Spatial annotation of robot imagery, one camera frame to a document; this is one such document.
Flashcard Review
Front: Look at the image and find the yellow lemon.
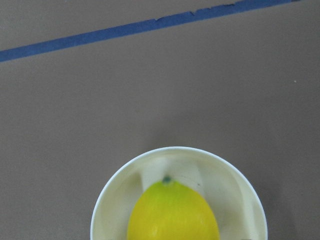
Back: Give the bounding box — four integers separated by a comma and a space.
126, 176, 220, 240

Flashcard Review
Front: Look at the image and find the white small bowl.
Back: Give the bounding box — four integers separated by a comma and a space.
90, 146, 268, 240

